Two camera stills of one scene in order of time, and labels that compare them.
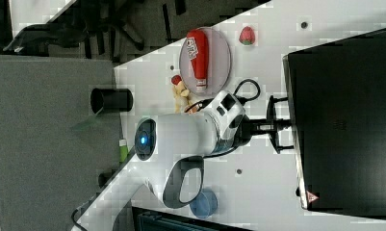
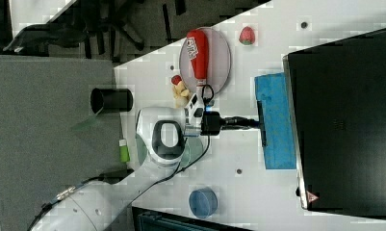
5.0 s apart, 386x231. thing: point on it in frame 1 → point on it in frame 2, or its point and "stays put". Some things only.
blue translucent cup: x=204 y=204 stays put
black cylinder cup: x=111 y=100 stays put
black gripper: x=243 y=128 → x=212 y=123
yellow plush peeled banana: x=182 y=99 stays put
